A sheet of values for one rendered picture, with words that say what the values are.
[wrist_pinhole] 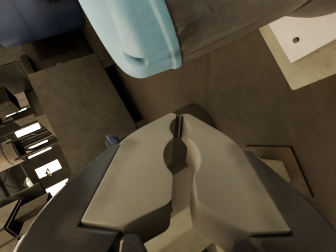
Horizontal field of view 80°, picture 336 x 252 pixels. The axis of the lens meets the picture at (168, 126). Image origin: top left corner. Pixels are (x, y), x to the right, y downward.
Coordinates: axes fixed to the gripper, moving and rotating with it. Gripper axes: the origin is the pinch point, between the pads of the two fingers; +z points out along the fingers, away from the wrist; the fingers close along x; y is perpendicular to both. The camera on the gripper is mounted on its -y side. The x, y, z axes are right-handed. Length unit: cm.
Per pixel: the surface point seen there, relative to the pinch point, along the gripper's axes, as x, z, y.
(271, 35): 16.5, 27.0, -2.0
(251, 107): 25, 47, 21
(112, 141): -21, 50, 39
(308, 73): 21.4, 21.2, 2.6
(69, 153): -79, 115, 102
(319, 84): 29.9, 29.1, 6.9
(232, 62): 18, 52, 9
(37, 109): -192, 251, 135
